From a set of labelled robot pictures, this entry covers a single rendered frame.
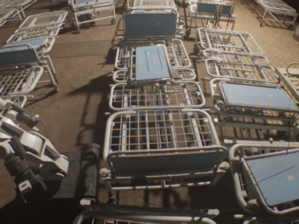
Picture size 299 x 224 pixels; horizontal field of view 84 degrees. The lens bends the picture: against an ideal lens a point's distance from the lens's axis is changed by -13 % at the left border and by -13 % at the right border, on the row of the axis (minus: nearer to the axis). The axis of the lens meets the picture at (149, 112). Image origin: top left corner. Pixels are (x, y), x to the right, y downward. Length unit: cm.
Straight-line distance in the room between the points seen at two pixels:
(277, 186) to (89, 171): 144
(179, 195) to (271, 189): 79
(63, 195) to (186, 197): 106
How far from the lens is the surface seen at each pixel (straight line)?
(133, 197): 178
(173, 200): 178
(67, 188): 175
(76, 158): 186
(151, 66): 205
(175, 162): 122
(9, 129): 148
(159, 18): 271
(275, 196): 141
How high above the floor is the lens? 169
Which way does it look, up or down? 47 degrees down
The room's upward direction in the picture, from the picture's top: straight up
